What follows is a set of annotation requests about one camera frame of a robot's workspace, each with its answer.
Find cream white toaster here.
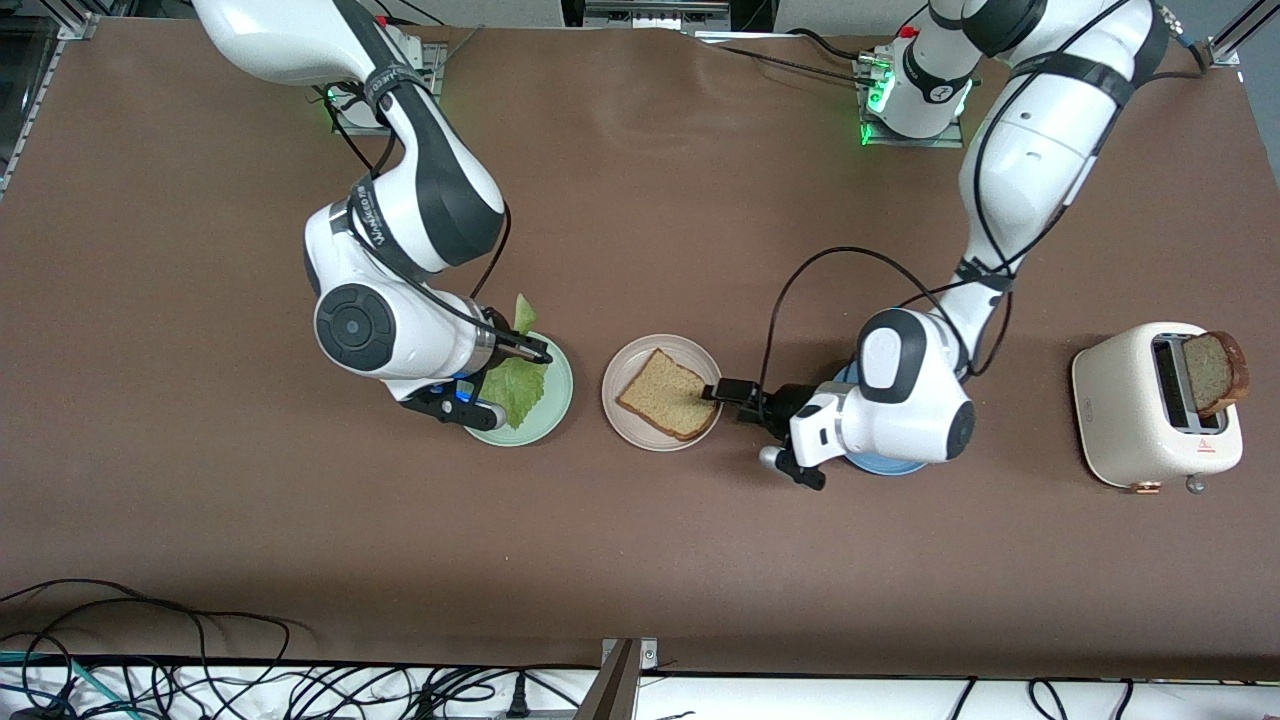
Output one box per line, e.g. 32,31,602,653
1071,322,1245,496

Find black sleeved table cable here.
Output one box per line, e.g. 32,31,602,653
690,28,881,86

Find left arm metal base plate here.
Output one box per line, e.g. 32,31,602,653
857,55,967,150

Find black grey equipment box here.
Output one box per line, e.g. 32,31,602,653
560,0,776,34

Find blue plate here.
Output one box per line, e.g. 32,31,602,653
833,360,931,477

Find aluminium frame rail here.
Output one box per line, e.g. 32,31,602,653
1185,0,1263,71
0,0,101,201

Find black looping floor cable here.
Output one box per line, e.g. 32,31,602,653
0,578,301,720

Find grey metal bracket post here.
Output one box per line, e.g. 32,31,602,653
575,637,661,720

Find mint green plate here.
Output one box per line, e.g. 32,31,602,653
452,330,575,447

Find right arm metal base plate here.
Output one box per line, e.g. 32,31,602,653
330,40,447,137

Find green lettuce leaf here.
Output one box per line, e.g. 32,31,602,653
480,293,550,430

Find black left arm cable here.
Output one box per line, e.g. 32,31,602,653
760,245,1013,401

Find beige plate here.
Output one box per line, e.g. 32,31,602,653
601,334,725,452

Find brown table cover sheet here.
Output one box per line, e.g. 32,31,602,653
0,20,1280,683

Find teal floor cable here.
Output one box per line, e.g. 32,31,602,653
0,650,131,720

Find brown bread slice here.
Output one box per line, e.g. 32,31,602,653
615,347,721,443
1183,331,1250,420

